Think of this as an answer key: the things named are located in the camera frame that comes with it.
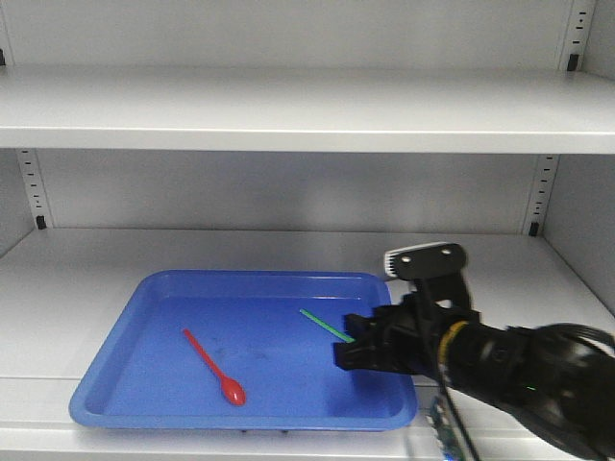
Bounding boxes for upper grey cabinet shelf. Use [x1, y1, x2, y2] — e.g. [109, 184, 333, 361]
[1, 65, 614, 155]

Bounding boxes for red plastic spoon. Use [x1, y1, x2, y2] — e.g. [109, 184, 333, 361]
[182, 328, 247, 406]

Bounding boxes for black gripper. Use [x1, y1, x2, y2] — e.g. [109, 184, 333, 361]
[333, 272, 479, 377]

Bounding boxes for green plastic spoon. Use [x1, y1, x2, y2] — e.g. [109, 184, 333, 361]
[299, 309, 355, 343]

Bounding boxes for grey metal cabinet shelf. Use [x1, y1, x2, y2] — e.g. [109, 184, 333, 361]
[1, 229, 614, 460]

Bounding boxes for blue plastic tray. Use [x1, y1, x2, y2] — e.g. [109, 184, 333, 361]
[69, 270, 418, 431]

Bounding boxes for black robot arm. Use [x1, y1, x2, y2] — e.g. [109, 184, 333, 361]
[333, 274, 614, 460]

